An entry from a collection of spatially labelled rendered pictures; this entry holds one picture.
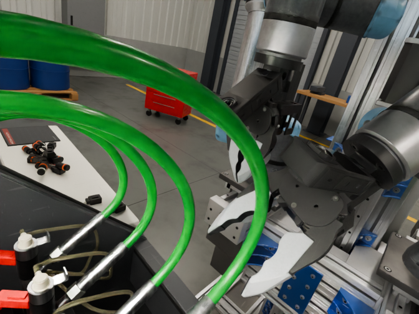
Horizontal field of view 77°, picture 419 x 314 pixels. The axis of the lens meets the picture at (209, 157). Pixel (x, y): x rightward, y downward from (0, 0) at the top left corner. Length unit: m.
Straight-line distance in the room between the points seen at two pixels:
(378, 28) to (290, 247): 0.39
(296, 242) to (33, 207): 0.41
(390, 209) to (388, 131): 0.64
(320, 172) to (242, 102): 0.16
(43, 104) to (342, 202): 0.27
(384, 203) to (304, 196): 0.66
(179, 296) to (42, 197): 0.32
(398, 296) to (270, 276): 0.54
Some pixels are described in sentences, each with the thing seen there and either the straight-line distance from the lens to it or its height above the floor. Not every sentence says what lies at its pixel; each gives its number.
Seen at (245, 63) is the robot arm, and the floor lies 1.39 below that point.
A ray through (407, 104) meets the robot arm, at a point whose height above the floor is 1.41.
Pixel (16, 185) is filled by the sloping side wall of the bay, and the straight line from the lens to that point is 0.50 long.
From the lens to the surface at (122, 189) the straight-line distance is 0.47.
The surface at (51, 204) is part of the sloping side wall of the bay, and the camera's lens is 0.53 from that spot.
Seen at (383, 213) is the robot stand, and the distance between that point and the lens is 0.98.
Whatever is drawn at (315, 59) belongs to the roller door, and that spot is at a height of 1.48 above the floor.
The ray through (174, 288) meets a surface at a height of 0.95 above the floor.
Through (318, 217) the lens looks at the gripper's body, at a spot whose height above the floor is 1.29.
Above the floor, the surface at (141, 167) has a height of 1.27.
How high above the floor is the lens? 1.43
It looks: 24 degrees down
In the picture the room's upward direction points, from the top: 13 degrees clockwise
